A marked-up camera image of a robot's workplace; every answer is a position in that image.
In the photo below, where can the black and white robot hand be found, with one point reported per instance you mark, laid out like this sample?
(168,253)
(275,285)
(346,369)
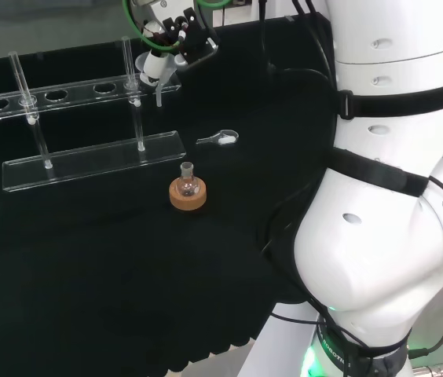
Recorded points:
(192,35)

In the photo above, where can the clear plastic funnel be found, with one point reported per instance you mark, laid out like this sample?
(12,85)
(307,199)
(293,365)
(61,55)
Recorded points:
(159,98)

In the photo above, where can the glass weighing funnel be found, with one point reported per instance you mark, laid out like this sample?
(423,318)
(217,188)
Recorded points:
(227,140)

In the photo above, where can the clear acrylic funnel stand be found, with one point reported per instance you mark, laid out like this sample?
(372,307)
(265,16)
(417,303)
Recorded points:
(88,165)

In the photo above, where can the glass round-bottom flask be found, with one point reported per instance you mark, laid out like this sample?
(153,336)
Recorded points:
(188,188)

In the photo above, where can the black cloth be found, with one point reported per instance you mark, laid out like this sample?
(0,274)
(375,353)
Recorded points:
(88,275)

